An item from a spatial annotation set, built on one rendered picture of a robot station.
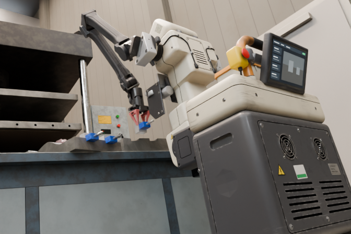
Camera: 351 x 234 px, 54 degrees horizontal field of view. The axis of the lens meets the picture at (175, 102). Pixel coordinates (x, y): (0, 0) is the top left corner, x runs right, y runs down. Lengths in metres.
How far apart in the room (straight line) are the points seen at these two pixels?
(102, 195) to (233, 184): 0.74
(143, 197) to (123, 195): 0.11
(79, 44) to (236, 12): 1.96
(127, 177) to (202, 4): 3.19
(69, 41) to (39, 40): 0.22
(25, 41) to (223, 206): 2.01
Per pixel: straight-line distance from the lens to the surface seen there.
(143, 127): 1.72
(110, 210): 1.61
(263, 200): 0.97
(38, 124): 2.52
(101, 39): 1.90
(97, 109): 2.77
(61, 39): 2.78
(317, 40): 3.34
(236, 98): 1.03
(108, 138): 1.62
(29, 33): 2.74
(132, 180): 1.68
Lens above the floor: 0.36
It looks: 22 degrees up
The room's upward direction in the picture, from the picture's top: 11 degrees counter-clockwise
